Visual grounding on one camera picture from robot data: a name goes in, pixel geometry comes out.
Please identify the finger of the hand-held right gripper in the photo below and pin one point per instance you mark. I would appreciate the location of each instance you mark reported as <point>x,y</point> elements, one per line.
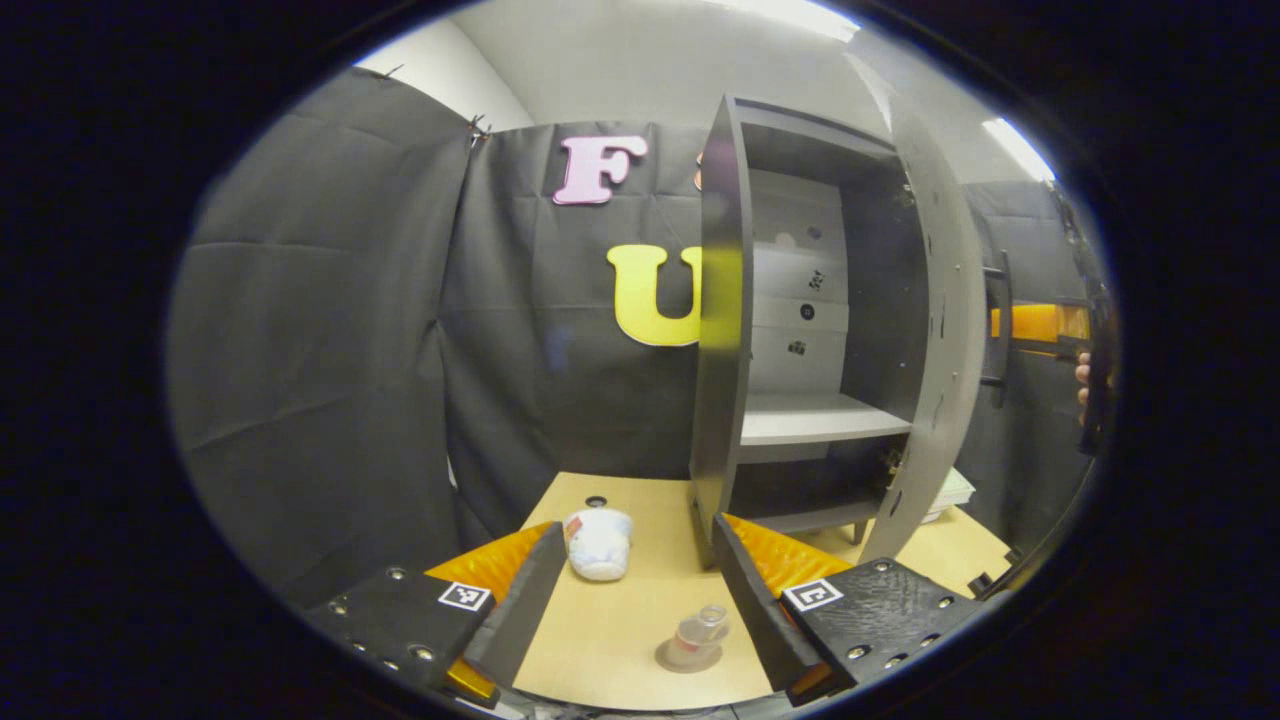
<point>1035,323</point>

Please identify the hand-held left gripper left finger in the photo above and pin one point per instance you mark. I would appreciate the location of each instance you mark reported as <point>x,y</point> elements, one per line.
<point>520,620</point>

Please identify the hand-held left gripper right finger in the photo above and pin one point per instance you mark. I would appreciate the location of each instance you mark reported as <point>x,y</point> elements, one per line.
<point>760,620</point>

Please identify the clear plastic bottle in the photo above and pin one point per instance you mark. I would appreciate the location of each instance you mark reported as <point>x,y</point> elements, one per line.
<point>695,635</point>

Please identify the round brown coaster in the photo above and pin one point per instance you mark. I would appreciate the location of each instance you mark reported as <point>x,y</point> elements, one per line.
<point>665,660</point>

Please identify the dark grey cabinet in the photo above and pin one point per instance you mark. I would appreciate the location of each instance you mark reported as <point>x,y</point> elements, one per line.
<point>722,380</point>

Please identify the white cabinet shelf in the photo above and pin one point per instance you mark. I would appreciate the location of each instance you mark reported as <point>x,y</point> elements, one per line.
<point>820,415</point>

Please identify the pale green book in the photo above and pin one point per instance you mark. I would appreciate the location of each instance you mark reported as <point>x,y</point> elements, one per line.
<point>955,490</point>

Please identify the narrow ceiling light panel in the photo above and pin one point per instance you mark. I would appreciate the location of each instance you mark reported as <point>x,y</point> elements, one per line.
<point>1020,150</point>

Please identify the black backdrop cloth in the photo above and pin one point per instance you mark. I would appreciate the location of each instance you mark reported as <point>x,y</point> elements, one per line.
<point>320,350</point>

